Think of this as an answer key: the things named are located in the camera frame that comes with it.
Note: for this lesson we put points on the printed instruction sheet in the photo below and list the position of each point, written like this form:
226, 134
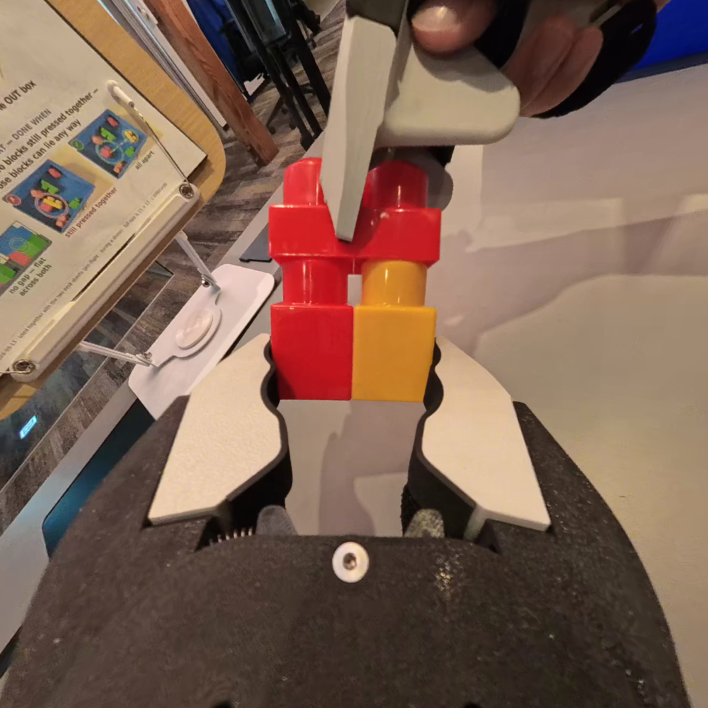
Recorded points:
66, 193

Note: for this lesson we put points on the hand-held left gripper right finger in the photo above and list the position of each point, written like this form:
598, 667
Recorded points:
481, 448

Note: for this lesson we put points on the grey desk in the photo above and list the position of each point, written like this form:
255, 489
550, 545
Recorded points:
553, 332

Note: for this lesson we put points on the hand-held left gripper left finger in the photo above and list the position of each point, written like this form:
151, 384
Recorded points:
221, 442

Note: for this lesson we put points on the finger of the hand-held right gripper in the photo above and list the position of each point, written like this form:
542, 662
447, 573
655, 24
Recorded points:
357, 127
448, 105

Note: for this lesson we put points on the black desk panel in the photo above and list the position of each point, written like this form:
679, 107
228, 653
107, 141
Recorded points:
94, 487

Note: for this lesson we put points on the instruction sheet on stand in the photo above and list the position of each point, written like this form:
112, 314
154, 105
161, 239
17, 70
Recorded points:
221, 310

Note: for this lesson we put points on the black metal frame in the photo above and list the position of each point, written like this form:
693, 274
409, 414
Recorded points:
293, 72

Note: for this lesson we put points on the yellow one-stud toy block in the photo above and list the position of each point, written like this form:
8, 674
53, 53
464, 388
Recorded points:
392, 354

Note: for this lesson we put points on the red one-stud toy block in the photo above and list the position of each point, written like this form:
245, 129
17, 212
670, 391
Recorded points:
312, 354

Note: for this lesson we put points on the person's right hand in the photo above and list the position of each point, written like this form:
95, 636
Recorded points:
553, 61

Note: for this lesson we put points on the red two-stud toy block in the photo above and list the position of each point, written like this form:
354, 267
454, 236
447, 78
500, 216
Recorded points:
409, 232

